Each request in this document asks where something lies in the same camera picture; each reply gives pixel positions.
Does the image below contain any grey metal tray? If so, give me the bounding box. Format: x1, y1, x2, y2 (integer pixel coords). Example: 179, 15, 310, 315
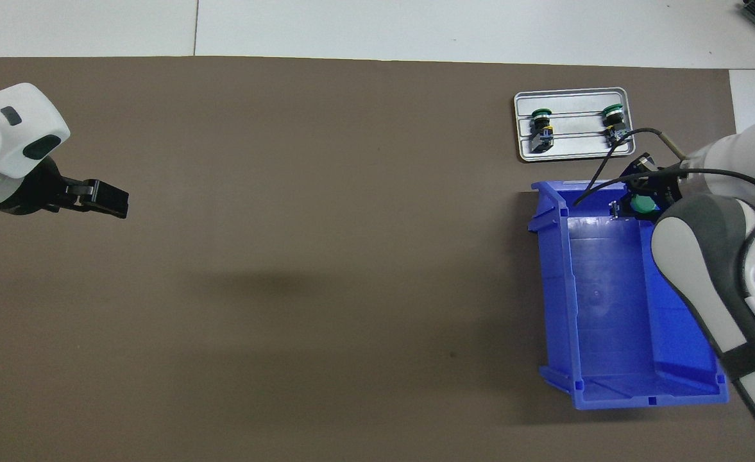
513, 87, 637, 163

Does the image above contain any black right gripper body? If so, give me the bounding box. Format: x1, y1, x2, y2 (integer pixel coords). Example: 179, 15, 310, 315
627, 168, 683, 222

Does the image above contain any brown table mat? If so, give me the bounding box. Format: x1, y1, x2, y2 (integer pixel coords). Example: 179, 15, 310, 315
0, 56, 755, 462

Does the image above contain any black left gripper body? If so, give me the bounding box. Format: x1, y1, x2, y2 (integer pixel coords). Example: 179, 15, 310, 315
0, 156, 69, 216

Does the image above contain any green push button switch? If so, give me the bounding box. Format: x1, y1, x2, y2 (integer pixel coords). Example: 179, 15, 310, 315
609, 194, 659, 220
529, 108, 556, 155
600, 103, 634, 150

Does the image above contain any blue plastic storage bin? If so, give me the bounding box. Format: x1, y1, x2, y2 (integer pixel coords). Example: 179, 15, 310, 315
527, 178, 731, 411

